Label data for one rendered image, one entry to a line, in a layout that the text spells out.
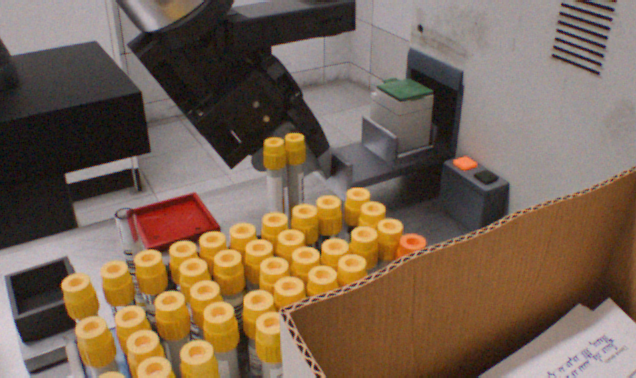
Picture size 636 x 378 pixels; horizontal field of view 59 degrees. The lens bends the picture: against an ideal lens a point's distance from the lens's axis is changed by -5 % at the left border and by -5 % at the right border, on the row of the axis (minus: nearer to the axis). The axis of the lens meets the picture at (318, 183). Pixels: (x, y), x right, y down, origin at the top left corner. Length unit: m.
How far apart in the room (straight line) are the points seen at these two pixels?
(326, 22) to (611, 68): 0.21
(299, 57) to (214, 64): 2.68
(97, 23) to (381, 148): 1.61
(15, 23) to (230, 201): 1.55
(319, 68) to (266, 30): 2.76
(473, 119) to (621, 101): 0.16
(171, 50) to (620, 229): 0.32
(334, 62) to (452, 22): 2.70
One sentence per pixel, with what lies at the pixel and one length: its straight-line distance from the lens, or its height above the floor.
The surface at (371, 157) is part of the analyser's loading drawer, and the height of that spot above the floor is 0.91.
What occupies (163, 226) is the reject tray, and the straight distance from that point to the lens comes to 0.55.
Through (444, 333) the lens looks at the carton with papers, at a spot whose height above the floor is 0.96.
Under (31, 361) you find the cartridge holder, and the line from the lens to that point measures 0.45.
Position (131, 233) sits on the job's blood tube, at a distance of 0.39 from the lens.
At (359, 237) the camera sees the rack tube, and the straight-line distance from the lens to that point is 0.33.
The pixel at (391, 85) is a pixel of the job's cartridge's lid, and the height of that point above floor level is 0.98.
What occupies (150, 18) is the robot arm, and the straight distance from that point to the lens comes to 0.41.
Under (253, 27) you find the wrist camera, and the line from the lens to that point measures 0.44.
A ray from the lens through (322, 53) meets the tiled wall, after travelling 3.18.
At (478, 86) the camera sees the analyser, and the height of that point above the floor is 1.00.
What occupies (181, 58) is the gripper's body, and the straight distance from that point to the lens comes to 0.43.
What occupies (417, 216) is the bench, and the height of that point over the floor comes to 0.87.
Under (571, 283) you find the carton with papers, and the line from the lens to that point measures 0.39.
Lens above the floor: 1.19
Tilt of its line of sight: 31 degrees down
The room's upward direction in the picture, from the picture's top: straight up
